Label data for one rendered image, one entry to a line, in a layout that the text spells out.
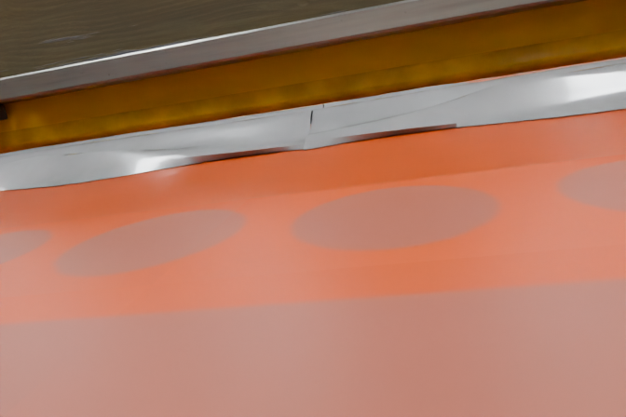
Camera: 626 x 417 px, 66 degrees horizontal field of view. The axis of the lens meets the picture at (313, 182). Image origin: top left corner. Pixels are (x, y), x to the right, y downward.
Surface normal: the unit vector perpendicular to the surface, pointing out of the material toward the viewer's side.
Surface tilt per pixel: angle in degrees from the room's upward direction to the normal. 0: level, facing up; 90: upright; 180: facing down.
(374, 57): 90
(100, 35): 90
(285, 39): 90
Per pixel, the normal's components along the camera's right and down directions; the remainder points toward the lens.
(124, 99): -0.17, 0.23
